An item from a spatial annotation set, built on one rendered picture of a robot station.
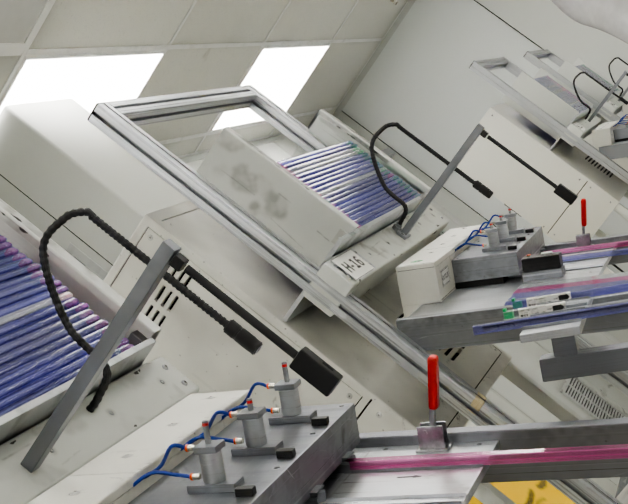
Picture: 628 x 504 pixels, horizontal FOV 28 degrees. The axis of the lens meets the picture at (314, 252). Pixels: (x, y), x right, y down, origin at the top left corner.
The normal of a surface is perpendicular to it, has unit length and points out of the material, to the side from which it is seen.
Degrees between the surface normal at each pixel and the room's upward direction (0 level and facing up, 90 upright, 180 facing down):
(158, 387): 90
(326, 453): 136
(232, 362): 90
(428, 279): 90
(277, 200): 90
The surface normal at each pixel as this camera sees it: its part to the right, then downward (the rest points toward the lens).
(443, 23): -0.32, 0.17
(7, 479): 0.54, -0.78
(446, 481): -0.15, -0.98
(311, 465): 0.93, -0.11
